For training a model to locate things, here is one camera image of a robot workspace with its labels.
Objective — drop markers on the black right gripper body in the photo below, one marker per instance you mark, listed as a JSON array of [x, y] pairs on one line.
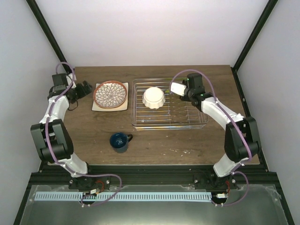
[[189, 94]]

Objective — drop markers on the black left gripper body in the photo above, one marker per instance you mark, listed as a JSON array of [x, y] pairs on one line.
[[78, 94]]

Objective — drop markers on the floral orange rimmed plate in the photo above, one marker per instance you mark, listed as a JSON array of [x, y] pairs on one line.
[[110, 94]]

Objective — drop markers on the white scalloped bowl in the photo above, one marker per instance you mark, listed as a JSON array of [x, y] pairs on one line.
[[153, 98]]

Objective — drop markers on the wire dish rack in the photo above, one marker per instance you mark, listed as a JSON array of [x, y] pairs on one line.
[[174, 114]]

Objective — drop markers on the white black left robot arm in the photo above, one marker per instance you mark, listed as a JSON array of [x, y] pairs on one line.
[[51, 138]]

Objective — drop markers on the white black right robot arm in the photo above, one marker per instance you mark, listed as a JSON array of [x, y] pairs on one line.
[[242, 140]]

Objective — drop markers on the square bird pattern plate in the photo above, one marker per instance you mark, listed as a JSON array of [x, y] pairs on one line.
[[123, 107]]

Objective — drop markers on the dark blue mug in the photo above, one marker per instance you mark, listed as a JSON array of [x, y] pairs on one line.
[[119, 142]]

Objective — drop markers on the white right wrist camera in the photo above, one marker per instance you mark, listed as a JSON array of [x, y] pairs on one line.
[[178, 88]]

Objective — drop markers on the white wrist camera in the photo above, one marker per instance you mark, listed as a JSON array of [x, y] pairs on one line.
[[71, 80], [178, 88]]

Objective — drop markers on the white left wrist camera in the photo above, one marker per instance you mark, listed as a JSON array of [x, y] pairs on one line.
[[71, 80]]

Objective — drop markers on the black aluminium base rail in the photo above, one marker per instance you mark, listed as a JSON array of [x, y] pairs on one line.
[[202, 176]]

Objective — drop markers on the left black frame post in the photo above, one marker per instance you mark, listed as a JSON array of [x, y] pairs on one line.
[[46, 29]]

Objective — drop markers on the black frame post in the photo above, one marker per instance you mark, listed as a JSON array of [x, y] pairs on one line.
[[255, 33], [46, 29]]

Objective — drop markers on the light blue slotted cable duct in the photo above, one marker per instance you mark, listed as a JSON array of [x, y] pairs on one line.
[[126, 196]]

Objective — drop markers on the right black frame post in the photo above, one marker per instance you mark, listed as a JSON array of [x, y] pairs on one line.
[[255, 33]]

